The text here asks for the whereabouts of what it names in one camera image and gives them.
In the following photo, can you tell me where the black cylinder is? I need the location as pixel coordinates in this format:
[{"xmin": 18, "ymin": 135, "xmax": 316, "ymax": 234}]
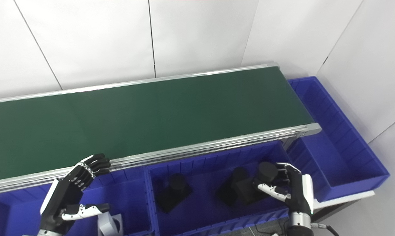
[
  {"xmin": 216, "ymin": 167, "xmax": 250, "ymax": 207},
  {"xmin": 154, "ymin": 173, "xmax": 193, "ymax": 214},
  {"xmin": 235, "ymin": 162, "xmax": 279, "ymax": 204}
]

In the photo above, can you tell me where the green conveyor belt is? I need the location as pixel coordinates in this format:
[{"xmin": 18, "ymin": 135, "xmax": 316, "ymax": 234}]
[{"xmin": 0, "ymin": 62, "xmax": 322, "ymax": 196}]

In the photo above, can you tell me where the blue plastic bin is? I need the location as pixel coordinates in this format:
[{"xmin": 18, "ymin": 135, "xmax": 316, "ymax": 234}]
[
  {"xmin": 0, "ymin": 167, "xmax": 154, "ymax": 236},
  {"xmin": 144, "ymin": 140, "xmax": 317, "ymax": 236},
  {"xmin": 284, "ymin": 76, "xmax": 391, "ymax": 203}
]

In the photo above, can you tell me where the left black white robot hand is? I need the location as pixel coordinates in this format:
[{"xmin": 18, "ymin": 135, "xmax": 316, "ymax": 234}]
[{"xmin": 39, "ymin": 153, "xmax": 112, "ymax": 235}]

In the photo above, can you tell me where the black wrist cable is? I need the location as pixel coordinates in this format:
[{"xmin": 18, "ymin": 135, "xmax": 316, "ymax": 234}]
[{"xmin": 311, "ymin": 222, "xmax": 341, "ymax": 236}]

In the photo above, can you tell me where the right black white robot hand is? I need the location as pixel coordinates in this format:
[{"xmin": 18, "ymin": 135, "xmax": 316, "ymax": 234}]
[{"xmin": 253, "ymin": 162, "xmax": 315, "ymax": 217}]

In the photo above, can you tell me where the white plastic part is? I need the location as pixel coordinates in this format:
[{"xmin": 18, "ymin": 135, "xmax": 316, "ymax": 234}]
[{"xmin": 96, "ymin": 212, "xmax": 123, "ymax": 236}]

